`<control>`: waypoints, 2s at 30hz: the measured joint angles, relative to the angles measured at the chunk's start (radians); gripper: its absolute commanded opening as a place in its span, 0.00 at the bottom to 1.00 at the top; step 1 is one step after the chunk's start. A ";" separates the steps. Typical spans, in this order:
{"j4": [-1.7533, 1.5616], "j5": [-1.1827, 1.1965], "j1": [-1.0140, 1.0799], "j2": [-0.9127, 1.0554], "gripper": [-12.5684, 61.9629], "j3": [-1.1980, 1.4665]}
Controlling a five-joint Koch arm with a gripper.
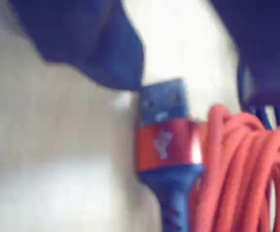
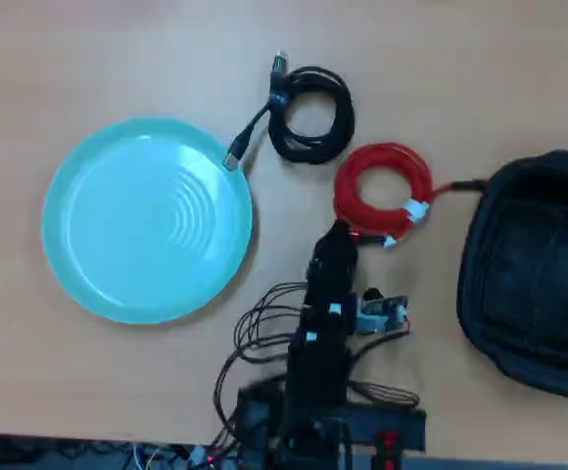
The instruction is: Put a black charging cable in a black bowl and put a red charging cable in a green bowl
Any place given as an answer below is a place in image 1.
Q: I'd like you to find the black braided charging cable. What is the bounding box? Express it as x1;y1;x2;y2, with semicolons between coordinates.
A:
250;103;280;130

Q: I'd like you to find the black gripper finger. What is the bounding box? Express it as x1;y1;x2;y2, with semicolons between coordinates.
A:
211;0;280;107
8;0;146;92

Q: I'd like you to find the red braided charging cable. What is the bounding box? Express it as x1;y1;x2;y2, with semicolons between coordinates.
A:
135;77;280;232

